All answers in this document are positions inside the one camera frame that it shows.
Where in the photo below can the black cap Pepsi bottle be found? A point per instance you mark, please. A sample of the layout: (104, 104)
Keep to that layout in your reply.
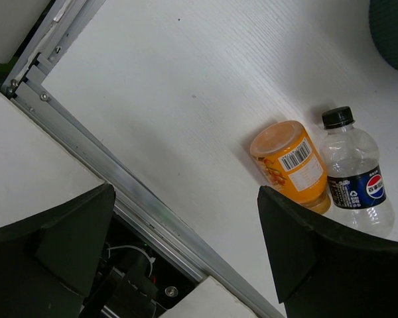
(351, 157)

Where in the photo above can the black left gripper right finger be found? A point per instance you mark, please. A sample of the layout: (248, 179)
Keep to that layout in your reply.
(322, 268)

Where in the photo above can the dark green plastic bin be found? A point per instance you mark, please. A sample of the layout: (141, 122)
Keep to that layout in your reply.
(383, 25)

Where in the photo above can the aluminium frame rail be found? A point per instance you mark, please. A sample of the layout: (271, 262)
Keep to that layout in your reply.
(33, 37)

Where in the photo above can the orange juice bottle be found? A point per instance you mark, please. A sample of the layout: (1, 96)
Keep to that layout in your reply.
(291, 164)

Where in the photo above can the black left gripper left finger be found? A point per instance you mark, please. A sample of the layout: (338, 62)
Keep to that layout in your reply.
(48, 261)

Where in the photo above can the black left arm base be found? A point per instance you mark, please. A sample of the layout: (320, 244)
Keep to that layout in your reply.
(133, 278)

